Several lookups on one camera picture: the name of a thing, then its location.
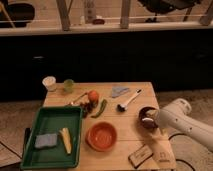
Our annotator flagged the dark purple bowl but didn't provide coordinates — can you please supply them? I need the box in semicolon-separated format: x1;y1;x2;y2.
139;106;158;129

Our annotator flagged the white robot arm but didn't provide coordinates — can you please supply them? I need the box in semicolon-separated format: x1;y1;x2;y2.
154;98;213;152

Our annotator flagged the grey blue cloth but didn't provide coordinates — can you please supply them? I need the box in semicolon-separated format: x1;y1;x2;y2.
111;86;130;98

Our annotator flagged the green chili pepper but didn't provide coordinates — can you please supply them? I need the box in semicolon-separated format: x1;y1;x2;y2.
91;99;107;118

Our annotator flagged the orange fruit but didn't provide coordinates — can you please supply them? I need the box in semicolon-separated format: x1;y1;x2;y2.
88;90;99;102

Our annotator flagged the dark grape bunch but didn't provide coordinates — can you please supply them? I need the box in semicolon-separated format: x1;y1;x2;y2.
80;102;97;118

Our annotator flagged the green cup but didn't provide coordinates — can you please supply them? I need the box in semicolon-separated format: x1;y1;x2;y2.
63;79;74;93

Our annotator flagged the orange bowl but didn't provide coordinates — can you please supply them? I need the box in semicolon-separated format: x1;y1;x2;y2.
85;122;117;152

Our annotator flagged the white cup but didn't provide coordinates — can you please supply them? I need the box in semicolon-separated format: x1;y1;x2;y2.
42;76;57;92

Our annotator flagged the yellow corn cob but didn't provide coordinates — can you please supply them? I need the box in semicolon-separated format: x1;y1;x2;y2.
60;128;72;154

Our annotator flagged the dark red small object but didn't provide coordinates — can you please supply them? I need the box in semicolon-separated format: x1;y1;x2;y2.
92;19;105;25

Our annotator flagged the green plastic tray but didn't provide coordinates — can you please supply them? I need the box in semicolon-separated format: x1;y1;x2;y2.
21;107;82;170

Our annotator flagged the black wooden block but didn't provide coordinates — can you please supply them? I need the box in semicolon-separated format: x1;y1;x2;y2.
128;145;153;169

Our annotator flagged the blue sponge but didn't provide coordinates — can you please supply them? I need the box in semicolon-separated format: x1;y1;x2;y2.
35;134;57;149

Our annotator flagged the black office chair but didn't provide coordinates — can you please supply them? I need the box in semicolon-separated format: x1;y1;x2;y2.
137;0;202;23

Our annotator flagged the dark chair left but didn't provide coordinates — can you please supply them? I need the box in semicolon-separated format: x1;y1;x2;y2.
0;0;35;28

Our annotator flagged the white handled brush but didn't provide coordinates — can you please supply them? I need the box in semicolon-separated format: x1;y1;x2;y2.
117;89;141;112

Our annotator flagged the black cable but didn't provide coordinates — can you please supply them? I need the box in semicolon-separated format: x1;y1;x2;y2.
167;132;213;171

